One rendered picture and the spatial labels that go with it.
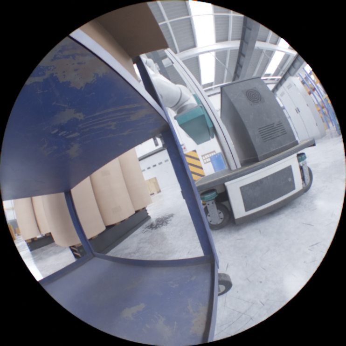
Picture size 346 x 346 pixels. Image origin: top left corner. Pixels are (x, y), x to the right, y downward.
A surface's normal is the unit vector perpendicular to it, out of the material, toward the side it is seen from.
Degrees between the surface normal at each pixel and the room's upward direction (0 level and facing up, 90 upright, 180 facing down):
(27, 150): 180
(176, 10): 175
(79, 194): 90
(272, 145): 90
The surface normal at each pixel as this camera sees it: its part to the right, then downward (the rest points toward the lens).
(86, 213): 0.91, -0.34
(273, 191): -0.36, 0.06
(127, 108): 0.33, 0.94
